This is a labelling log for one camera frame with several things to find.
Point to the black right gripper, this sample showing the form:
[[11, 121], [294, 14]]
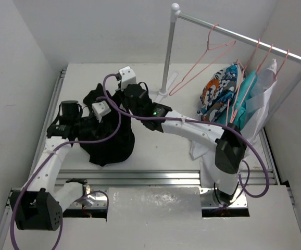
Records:
[[122, 94]]

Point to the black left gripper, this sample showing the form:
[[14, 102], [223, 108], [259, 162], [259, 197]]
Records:
[[92, 121]]

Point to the black shirt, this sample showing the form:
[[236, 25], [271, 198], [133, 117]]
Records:
[[116, 142]]

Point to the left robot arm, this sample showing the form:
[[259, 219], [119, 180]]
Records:
[[38, 206]]

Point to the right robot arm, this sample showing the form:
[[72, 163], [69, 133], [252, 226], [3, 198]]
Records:
[[225, 144]]

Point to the colourful patterned shirt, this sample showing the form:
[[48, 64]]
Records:
[[219, 92]]

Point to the teal shirt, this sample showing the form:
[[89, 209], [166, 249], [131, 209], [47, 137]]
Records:
[[238, 103]]

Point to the white shirt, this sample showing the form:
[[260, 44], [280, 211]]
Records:
[[257, 110]]

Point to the white clothes rack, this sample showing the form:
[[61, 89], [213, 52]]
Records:
[[176, 13]]

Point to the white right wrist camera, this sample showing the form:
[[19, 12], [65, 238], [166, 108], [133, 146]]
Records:
[[127, 76]]

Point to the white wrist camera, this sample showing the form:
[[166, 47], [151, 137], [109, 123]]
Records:
[[127, 76], [100, 110]]

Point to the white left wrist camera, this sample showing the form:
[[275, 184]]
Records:
[[100, 110]]

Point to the aluminium rail frame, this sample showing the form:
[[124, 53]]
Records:
[[155, 202]]

